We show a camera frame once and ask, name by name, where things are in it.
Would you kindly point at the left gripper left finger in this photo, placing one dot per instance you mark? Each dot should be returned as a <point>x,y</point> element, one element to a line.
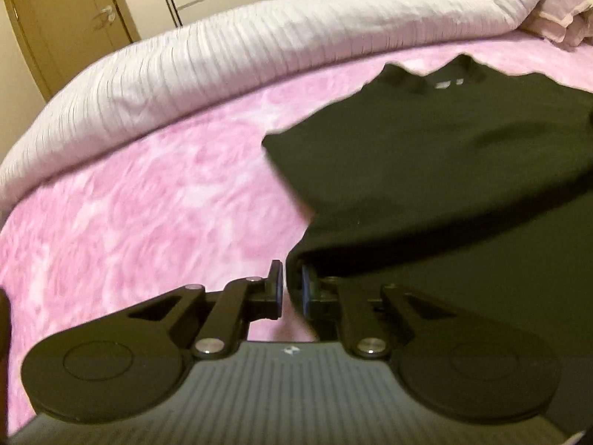
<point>213,323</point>

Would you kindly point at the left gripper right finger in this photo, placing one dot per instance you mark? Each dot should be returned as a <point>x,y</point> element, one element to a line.
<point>368,320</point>

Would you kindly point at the black shirt garment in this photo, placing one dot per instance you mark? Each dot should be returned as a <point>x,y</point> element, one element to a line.
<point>467,184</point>

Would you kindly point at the pink floral bed blanket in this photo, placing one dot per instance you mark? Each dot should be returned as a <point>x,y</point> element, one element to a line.
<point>196,201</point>

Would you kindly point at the light striped rolled duvet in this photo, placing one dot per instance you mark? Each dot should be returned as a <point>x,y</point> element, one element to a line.
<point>156,81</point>

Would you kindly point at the wooden door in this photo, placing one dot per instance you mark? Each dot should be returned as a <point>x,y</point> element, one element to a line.
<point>60,38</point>

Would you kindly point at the mauve pillow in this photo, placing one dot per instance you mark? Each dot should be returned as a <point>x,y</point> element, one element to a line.
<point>565,23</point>

